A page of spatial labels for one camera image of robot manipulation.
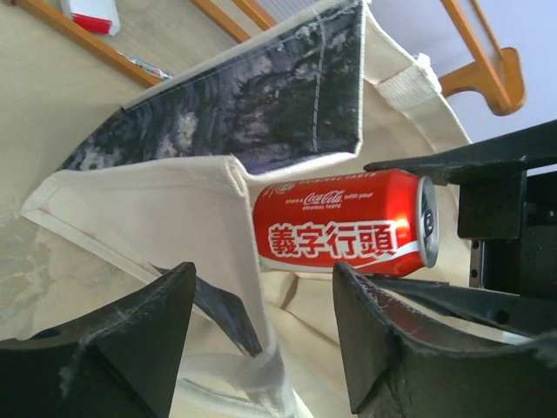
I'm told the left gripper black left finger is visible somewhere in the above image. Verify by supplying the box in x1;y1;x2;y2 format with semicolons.
1;263;196;417

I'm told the white red-capped glue bottle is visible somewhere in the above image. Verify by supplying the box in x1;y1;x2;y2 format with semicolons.
60;0;121;36

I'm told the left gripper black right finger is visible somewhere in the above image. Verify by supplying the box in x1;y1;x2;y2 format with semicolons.
332;263;556;417

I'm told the orange wooden rack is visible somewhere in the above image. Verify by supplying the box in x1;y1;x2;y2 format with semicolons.
16;1;527;116

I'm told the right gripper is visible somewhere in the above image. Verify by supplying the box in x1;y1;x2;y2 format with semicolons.
364;120;556;336

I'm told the red cola can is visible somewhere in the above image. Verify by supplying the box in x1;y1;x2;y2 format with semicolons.
252;169;440;277

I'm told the cream canvas tote bag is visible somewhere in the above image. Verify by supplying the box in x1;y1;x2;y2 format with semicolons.
19;0;514;418

